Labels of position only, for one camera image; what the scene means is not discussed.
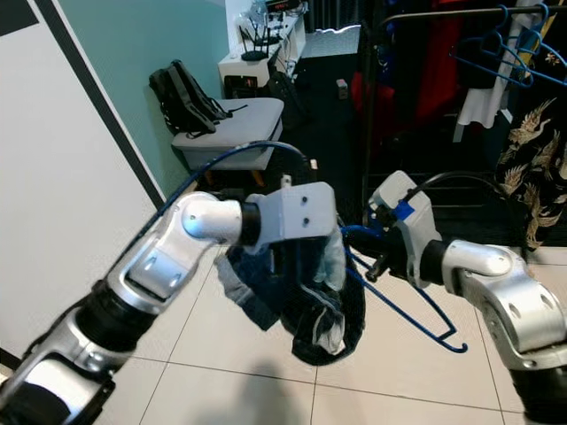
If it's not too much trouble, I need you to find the blue plastic hanger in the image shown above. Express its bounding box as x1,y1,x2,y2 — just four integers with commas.
509,3,567,85
449,7,537,89
341,221,470,355

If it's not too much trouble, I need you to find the blue denim garment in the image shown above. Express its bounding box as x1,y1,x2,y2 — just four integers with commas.
213,232,367,367

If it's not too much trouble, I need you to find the red knitted garment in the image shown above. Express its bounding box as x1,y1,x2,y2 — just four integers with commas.
348,69,389,143

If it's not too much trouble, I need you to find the white hanging garment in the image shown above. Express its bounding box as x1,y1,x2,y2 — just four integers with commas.
452,9,537,143

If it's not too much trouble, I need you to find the black garment gold crane print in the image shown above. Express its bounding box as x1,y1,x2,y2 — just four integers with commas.
494,89,567,253

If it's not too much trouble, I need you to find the red hanging garment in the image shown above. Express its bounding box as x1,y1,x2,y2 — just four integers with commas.
406,0,468,125

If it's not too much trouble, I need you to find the grey upholstered ottoman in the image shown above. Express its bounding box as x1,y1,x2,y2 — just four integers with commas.
170,97,286,178

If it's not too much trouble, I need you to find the black box orange display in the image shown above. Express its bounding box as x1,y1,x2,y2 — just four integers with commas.
223,75,273,99

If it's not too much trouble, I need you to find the white cabinet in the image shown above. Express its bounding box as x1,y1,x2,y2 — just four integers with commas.
217,13,308,98

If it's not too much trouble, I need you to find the black router with antennas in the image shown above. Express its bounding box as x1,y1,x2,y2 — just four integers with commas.
235,22,274,63

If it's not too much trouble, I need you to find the black clothes rack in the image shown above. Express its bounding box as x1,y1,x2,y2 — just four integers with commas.
357,3,567,253

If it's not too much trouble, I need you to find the black backpack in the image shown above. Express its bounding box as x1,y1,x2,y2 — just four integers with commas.
148,59,245,138

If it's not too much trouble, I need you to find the black device red display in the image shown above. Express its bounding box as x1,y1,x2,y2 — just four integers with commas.
264,0,308,15

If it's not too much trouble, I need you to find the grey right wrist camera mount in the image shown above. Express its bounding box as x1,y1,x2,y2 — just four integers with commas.
368,170,441,289

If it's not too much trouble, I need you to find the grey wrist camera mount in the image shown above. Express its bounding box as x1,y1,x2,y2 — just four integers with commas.
368,170,441,289
255,174,339,258

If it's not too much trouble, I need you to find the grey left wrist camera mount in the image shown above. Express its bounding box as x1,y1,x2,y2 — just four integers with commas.
255,174,339,258

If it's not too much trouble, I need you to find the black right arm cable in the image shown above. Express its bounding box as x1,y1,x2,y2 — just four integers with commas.
412,171,528,253

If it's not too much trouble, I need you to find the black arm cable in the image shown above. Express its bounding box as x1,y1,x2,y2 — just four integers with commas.
412,171,528,253
151,140,316,258

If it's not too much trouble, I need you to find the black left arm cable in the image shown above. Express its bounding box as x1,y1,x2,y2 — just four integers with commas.
151,140,316,258

